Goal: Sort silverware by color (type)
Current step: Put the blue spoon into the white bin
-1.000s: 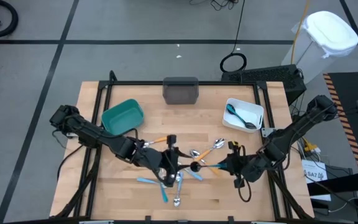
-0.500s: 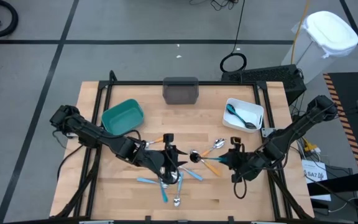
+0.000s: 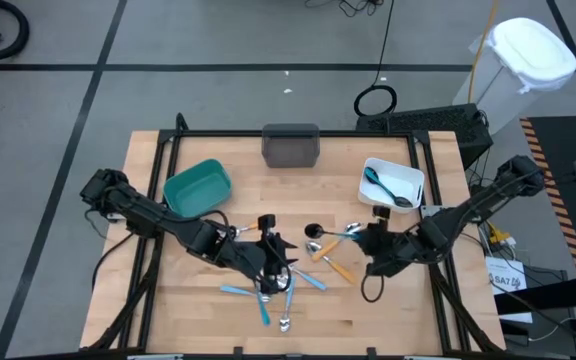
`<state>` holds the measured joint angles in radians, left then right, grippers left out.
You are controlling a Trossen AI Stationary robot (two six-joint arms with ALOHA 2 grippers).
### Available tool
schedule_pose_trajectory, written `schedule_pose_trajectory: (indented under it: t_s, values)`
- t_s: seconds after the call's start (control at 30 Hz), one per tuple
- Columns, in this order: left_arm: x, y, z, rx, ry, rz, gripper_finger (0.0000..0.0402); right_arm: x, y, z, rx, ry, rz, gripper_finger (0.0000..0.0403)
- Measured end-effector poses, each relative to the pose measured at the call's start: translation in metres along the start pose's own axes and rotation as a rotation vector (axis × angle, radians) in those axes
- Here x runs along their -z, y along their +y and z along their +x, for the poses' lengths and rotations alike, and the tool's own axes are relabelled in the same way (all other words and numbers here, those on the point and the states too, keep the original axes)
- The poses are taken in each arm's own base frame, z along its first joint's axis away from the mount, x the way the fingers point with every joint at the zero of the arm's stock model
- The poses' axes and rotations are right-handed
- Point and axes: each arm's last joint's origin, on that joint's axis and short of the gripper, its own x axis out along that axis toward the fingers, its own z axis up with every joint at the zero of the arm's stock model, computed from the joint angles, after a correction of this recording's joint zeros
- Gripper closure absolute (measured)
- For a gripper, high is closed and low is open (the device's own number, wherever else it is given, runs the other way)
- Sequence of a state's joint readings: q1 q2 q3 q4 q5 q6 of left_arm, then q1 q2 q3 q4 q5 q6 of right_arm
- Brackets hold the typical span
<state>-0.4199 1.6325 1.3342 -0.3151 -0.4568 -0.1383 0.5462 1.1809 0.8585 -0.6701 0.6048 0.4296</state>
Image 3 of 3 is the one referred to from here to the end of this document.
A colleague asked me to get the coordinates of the black cable with coil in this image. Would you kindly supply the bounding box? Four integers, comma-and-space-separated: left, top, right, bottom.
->
352, 0, 399, 119

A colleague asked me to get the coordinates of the black vacuum hose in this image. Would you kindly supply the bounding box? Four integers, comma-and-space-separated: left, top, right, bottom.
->
0, 0, 32, 61

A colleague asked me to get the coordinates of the hazard-striped black platform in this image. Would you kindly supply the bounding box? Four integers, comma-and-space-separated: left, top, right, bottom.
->
519, 115, 576, 279

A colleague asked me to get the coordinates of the black cable bundle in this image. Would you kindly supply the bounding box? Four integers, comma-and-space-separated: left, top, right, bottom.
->
303, 0, 385, 19

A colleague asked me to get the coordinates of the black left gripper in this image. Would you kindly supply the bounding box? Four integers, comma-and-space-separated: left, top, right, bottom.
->
227, 213, 300, 296

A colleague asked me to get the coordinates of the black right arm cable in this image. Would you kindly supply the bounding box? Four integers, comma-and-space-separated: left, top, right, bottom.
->
360, 262, 385, 305

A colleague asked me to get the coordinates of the light-blue-handled silver spoon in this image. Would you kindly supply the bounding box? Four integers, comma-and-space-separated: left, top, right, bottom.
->
278, 277, 298, 334
219, 284, 272, 303
290, 267, 328, 292

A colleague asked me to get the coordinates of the yellow power plug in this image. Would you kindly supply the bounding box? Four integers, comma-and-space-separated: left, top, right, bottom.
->
487, 227, 517, 249

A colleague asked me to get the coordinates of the teal plastic bin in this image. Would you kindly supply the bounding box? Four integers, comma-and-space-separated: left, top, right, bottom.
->
161, 158, 233, 219

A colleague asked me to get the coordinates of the white lidded trash bin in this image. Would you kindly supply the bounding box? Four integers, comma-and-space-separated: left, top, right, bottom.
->
452, 17, 576, 134

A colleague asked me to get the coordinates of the white SA7 label sheet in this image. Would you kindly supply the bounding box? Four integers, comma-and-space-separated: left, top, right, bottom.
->
485, 255, 534, 325

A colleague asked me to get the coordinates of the teal-handled black spoon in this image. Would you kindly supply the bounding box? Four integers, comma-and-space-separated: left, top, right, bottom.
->
304, 223, 369, 249
363, 166, 415, 209
367, 169, 415, 209
256, 294, 273, 327

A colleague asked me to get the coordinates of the orange-handled silver spoon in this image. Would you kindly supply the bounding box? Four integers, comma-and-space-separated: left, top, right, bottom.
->
231, 222, 260, 239
311, 222, 364, 262
305, 240, 358, 285

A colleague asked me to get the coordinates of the white plastic bin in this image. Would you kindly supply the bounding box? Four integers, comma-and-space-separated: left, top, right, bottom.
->
356, 156, 427, 215

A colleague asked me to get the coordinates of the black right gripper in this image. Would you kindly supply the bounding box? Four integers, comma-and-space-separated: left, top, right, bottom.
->
355, 204, 434, 278

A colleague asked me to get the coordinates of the yellow hanging cable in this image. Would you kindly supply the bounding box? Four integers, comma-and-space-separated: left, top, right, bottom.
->
467, 0, 500, 101

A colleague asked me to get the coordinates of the grey translucent plastic bin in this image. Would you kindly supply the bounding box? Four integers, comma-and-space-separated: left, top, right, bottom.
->
261, 123, 322, 169

